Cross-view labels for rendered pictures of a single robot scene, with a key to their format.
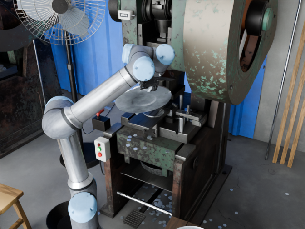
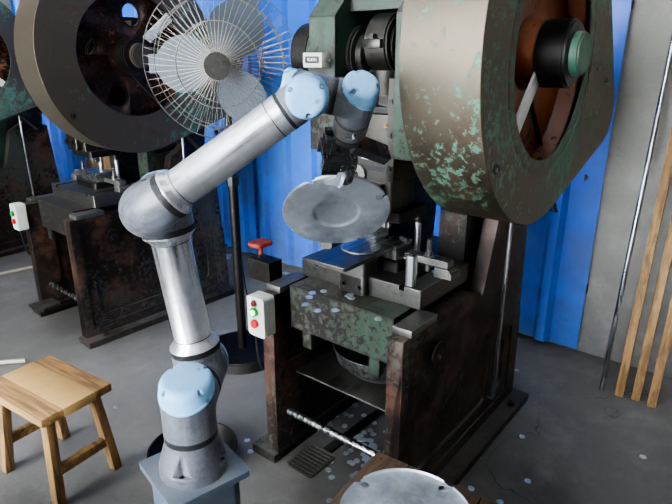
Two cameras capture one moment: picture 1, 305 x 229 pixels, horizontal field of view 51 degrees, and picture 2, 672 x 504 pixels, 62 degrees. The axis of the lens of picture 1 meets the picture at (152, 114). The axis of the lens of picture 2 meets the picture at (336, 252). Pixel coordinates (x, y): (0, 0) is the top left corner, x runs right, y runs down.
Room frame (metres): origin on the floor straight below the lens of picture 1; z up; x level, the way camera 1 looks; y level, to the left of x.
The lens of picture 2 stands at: (0.03, -0.18, 1.32)
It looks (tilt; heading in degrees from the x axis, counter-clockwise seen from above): 19 degrees down; 9
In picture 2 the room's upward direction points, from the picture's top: straight up
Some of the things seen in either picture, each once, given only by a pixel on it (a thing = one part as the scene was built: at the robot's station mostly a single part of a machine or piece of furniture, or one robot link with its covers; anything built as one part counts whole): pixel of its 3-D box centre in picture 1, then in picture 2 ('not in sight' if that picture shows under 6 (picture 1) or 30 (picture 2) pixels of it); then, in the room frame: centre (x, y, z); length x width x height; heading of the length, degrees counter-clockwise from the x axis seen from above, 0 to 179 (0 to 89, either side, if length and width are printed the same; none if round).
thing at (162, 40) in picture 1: (161, 65); (379, 158); (1.69, -0.05, 1.04); 0.17 x 0.15 x 0.30; 150
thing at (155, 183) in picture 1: (164, 165); (382, 366); (1.73, -0.08, 0.31); 0.43 x 0.42 x 0.01; 60
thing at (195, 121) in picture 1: (189, 113); (431, 255); (1.64, -0.22, 0.76); 0.17 x 0.06 x 0.10; 60
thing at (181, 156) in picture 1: (209, 149); (473, 339); (1.71, -0.37, 0.45); 0.92 x 0.12 x 0.90; 150
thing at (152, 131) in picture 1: (150, 125); (351, 271); (1.57, 0.01, 0.72); 0.25 x 0.14 x 0.14; 150
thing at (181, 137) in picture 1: (164, 118); (384, 268); (1.73, -0.07, 0.68); 0.45 x 0.30 x 0.06; 60
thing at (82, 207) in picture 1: (83, 211); (188, 400); (1.01, 0.30, 0.62); 0.13 x 0.12 x 0.14; 10
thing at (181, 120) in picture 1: (181, 123); (411, 269); (1.53, -0.16, 0.75); 0.03 x 0.03 x 0.10; 60
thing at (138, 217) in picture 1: (153, 197); (357, 428); (1.61, -0.01, 0.14); 0.59 x 0.10 x 0.05; 150
